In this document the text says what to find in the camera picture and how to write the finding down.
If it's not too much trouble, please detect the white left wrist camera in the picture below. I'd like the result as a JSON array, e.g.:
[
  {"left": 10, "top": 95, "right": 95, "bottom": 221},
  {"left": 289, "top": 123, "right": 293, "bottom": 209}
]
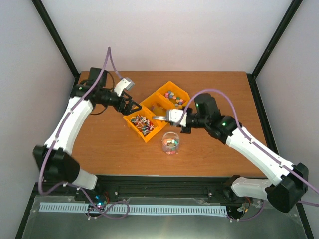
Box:
[{"left": 114, "top": 77, "right": 135, "bottom": 96}]

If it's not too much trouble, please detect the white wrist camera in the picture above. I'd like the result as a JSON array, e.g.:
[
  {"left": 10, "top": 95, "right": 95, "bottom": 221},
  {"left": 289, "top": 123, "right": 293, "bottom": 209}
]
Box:
[
  {"left": 165, "top": 109, "right": 187, "bottom": 127},
  {"left": 114, "top": 77, "right": 135, "bottom": 96}
]

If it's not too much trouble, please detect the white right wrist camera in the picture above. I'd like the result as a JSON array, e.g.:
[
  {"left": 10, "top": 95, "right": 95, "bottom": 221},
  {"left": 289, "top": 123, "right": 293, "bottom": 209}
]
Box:
[{"left": 165, "top": 109, "right": 187, "bottom": 127}]

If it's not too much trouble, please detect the yellow bin with lollipops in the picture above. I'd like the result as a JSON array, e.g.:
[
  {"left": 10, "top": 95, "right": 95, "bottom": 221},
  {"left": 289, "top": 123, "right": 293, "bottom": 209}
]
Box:
[{"left": 123, "top": 106, "right": 162, "bottom": 143}]

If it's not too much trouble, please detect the light blue slotted cable duct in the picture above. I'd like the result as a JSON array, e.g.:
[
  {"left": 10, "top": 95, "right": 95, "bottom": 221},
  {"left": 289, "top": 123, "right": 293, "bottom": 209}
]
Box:
[{"left": 38, "top": 202, "right": 227, "bottom": 217}]

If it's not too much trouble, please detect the black aluminium frame rail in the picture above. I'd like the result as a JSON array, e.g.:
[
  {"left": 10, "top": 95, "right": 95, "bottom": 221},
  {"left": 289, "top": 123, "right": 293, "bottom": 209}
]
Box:
[{"left": 32, "top": 174, "right": 300, "bottom": 200}]

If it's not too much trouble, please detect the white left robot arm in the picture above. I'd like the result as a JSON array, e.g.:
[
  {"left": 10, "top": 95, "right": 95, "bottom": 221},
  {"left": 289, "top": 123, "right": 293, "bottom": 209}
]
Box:
[{"left": 33, "top": 68, "right": 142, "bottom": 201}]

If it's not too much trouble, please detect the silver metal scoop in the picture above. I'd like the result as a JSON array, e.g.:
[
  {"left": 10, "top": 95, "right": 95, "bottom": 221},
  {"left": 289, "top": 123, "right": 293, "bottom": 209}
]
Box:
[{"left": 152, "top": 116, "right": 169, "bottom": 122}]

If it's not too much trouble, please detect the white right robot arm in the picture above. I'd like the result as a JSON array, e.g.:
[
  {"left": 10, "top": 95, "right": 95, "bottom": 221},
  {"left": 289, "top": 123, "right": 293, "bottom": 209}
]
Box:
[{"left": 178, "top": 93, "right": 309, "bottom": 213}]

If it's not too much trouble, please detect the yellow bin with popsicle candies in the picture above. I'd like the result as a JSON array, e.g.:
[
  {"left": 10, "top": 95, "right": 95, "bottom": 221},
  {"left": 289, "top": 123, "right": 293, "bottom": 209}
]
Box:
[{"left": 141, "top": 92, "right": 175, "bottom": 116}]

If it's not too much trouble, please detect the yellow bin with star candies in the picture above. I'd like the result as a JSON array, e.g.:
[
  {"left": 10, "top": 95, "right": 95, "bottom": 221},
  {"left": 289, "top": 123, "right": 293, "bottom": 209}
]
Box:
[{"left": 156, "top": 81, "right": 190, "bottom": 109}]

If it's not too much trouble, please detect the clear plastic cup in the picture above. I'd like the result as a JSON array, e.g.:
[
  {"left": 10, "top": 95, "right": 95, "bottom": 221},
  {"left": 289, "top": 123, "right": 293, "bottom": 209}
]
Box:
[{"left": 161, "top": 132, "right": 180, "bottom": 155}]

